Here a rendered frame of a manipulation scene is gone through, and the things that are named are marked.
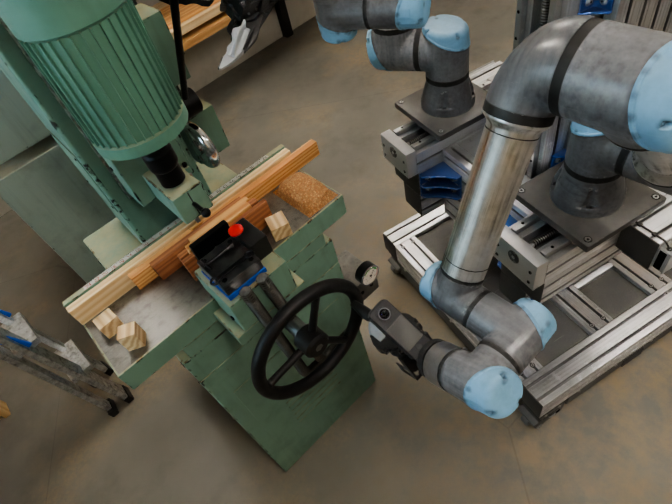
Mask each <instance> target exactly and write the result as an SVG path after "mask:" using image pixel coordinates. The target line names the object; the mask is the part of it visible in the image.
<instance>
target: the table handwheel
mask: <svg viewBox="0 0 672 504"><path fill-rule="evenodd" d="M335 292H340V293H344V294H346V295H347V296H348V297H349V299H350V303H351V302H352V301H353V300H356V301H358V302H360V303H362V304H364V302H363V297H362V294H361V292H360V290H359V288H358V287H357V286H356V285H355V284H354V283H352V282H351V281H349V280H346V279H341V278H332V279H326V280H323V281H320V282H317V283H315V284H313V285H311V286H309V287H307V288H305V289H304V290H302V291H301V292H299V293H298V294H297V295H295V296H294V297H293V298H291V299H290V300H289V301H288V302H287V303H286V304H285V305H284V306H283V307H282V308H281V309H280V310H279V311H278V312H277V313H276V315H275V316H274V317H273V318H272V320H271V321H270V322H269V324H268V325H267V327H266V328H265V330H264V331H263V333H262V335H261V337H260V339H259V341H258V343H257V345H256V348H255V350H254V353H253V357H252V362H251V379H252V383H253V385H254V387H255V389H256V390H257V392H258V393H259V394H260V395H262V396H263V397H265V398H268V399H271V400H285V399H289V398H293V397H295V396H298V395H300V394H302V393H304V392H306V391H307V390H309V389H311V388H312V387H314V386H315V385H316V384H318V383H319V382H320V381H322V380H323V379H324V378H325V377H326V376H327V375H328V374H329V373H330V372H331V371H332V370H333V369H334V368H335V367H336V366H337V365H338V364H339V362H340V361H341V360H342V359H343V357H344V356H345V355H346V353H347V352H348V350H349V349H350V347H351V345H352V344H353V342H354V340H355V338H356V336H357V334H358V331H359V328H360V326H361V322H362V317H361V316H360V315H359V314H358V313H357V312H356V311H355V310H354V309H353V308H352V307H351V314H350V319H349V322H348V325H347V328H346V330H345V332H344V334H343V336H328V335H327V334H326V333H325V332H324V331H323V330H321V329H320V328H319V327H318V326H317V322H318V311H319V303H320V297H322V296H324V295H327V294H330V293H335ZM310 303H311V310H310V318H309V323H308V324H306V323H304V322H303V321H302V320H301V319H300V318H299V317H298V316H296V317H295V318H294V319H293V320H291V319H292V318H293V317H294V316H295V315H296V314H297V313H298V312H300V311H301V310H302V309H303V308H304V307H306V306H307V305H308V304H310ZM284 328H285V329H286V330H287V331H289V332H290V333H291V334H292V335H293V336H294V337H295V339H294V345H295V346H296V347H297V348H298V349H297V350H296V351H295V352H294V353H293V354H292V355H291V356H290V357H289V359H288V360H287V361H286V362H285V363H284V364H283V365H282V366H281V367H280V368H279V369H278V370H277V371H276V372H275V373H274V374H273V375H272V376H271V377H270V378H269V379H268V380H267V378H266V364H267V360H268V356H269V354H270V351H271V349H272V347H273V345H274V343H275V341H276V339H277V338H278V336H279V335H280V333H281V332H282V330H283V329H284ZM328 344H337V346H336V347H335V349H334V350H333V351H332V353H331V354H330V355H329V356H328V357H327V358H326V360H325V361H324V362H323V363H322V364H321V365H320V366H318V367H317V368H316V369H315V370H314V371H313V372H311V373H310V374H309V375H307V376H306V377H304V378H302V379H301V380H299V381H297V382H294V383H292V384H289V385H285V386H274V385H275V384H276V383H277V382H278V381H279V380H280V379H281V378H282V376H283V375H284V374H285V373H286V372H287V371H288V370H289V369H290V368H291V367H292V366H293V365H294V364H295V363H296V362H297V361H298V360H299V359H300V358H301V357H302V356H303V355H304V354H305V355H306V356H307V357H308V358H314V357H317V356H319V355H320V354H322V353H323V352H324V350H325V349H326V347H327V345H328Z"/></svg>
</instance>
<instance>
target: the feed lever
mask: <svg viewBox="0 0 672 504"><path fill-rule="evenodd" d="M169 2H170V10H171V17H172V25H173V33H174V41H175V48H176V56H177V64H178V71H179V79H180V87H181V90H180V91H178V93H179V95H180V97H181V98H182V100H183V102H184V104H185V106H186V108H187V110H188V120H189V119H191V118H192V117H194V116H195V115H197V114H198V113H200V112H202V111H203V105H202V102H201V100H200V99H199V97H198V96H197V94H196V93H195V92H194V91H193V90H192V89H191V88H189V87H187V77H186V68H185V58H184V49H183V39H182V30H181V20H180V11H179V1H178V0H169Z"/></svg>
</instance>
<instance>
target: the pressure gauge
mask: <svg viewBox="0 0 672 504"><path fill-rule="evenodd" d="M373 270H374V271H373ZM372 272H373V273H372ZM378 274H379V267H378V266H377V265H375V264H374V263H372V262H371V261H365V262H363V263H362V264H360V266H359V267H358V268H357V270H356V273H355V279H356V280H357V281H358V282H360V283H361V284H362V285H363V286H369V285H371V284H372V283H373V282H374V281H375V280H376V278H377V276H378ZM370 275H372V277H370Z"/></svg>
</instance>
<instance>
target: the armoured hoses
mask: <svg viewBox="0 0 672 504"><path fill-rule="evenodd" d="M255 280H256V282H257V283H258V284H259V286H260V287H261V288H262V290H263V291H264V293H266V295H267V296H268V298H269V299H270V300H271V302H272V303H273V304H274V306H275V307H276V308H277V310H278V311H279V310H280V309H281V308H282V307H283V306H284V305H285V304H286V303H287V301H286V300H285V299H284V297H283V296H282V294H281V293H280V292H279V290H278V289H277V287H276V286H275V285H274V283H273V282H272V280H271V279H270V278H269V276H268V275H267V273H265V272H262V273H260V274H258V275H257V277H256V279H255ZM239 295H240V296H241V298H242V299H243V301H244V302H245V303H246V304H247V305H248V307H249V308H250V309H251V311H252V312H253V314H254V315H255V316H256V317H257V319H258V320H259V321H260V323H261V324H262V325H263V326H264V328H266V327H267V325H268V324H269V322H270V321H271V320H272V317H271V315H270V314H269V313H268V311H267V310H266V308H265V307H264V306H263V304H262V303H261V301H260V300H259V299H258V297H257V296H256V295H255V293H254V292H253V290H252V289H251V287H250V286H245V287H243V288H241V289H240V291H239ZM275 342H276V343H277V345H278V346H279V348H280V349H281V350H282V352H283V353H284V354H285V356H286V357H287V358H288V359H289V357H290V356H291V355H292V354H293V353H294V352H295V351H296V350H295V349H294V347H293V346H292V345H291V343H290V342H289V340H288V339H287V338H286V336H285V335H284V333H283V332H281V333H280V335H279V336H278V338H277V339H276V341H275ZM336 346H337V344H330V345H329V346H328V347H327V348H326V349H325V350H324V352H323V353H322V354H320V355H319V356H317V357H314V359H315V360H314V361H313V362H312V363H311V364H310V365H308V366H307V365H306V364H305V362H304V361H303V360H302V358H300V359H299V360H298V361H297V362H296V363H295V364H294V365H293V366H294V367H295V369H296V370H297V371H298V372H299V374H300V375H301V376H303V377H306V376H307V375H309V374H310V373H311V372H313V371H314V370H315V369H316V368H317V367H318V366H320V365H321V364H322V363H323V362H324V361H325V360H326V358H327V357H328V356H329V355H330V354H331V353H332V351H333V350H334V349H335V347H336Z"/></svg>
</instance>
